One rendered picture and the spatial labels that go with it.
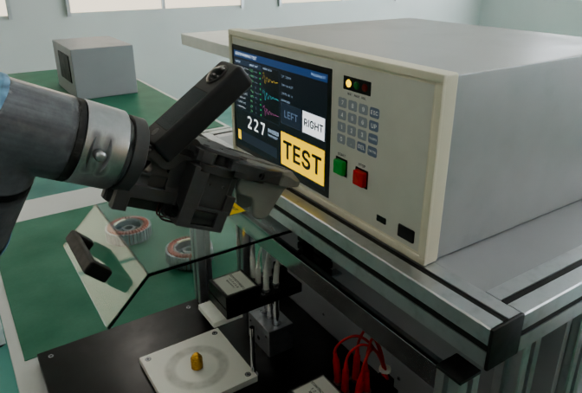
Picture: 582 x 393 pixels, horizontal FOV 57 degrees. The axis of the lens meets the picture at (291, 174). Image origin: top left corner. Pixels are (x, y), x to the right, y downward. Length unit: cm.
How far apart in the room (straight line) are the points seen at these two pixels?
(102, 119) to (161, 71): 510
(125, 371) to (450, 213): 63
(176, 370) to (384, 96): 60
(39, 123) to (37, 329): 77
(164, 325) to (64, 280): 32
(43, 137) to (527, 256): 50
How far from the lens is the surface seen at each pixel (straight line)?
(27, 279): 136
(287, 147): 75
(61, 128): 46
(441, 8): 781
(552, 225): 73
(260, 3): 598
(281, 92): 74
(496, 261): 62
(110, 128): 48
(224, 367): 96
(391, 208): 60
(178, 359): 98
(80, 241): 78
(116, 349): 105
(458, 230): 62
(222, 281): 91
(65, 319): 119
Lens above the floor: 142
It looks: 22 degrees down
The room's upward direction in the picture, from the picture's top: straight up
